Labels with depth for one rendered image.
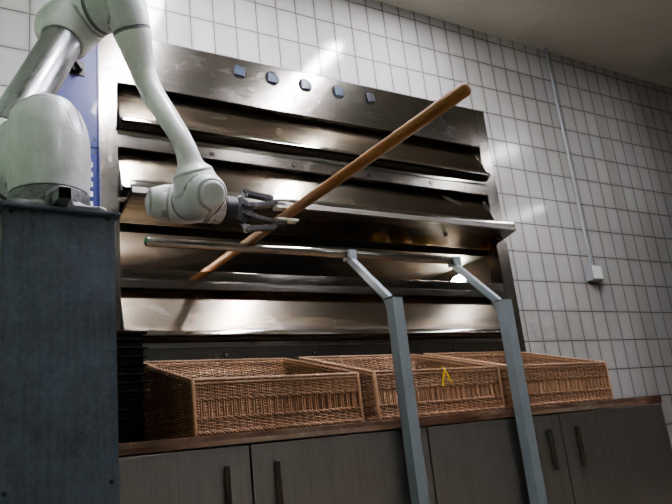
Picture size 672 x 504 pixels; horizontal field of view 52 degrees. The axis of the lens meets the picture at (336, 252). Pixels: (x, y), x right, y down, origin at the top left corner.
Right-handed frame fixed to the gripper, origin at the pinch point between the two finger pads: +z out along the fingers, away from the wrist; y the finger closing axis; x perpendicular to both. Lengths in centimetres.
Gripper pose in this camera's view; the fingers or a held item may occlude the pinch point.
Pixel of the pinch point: (286, 214)
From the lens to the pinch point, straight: 205.3
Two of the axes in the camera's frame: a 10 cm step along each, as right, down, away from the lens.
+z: 8.5, 0.5, 5.2
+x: 5.1, -2.8, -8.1
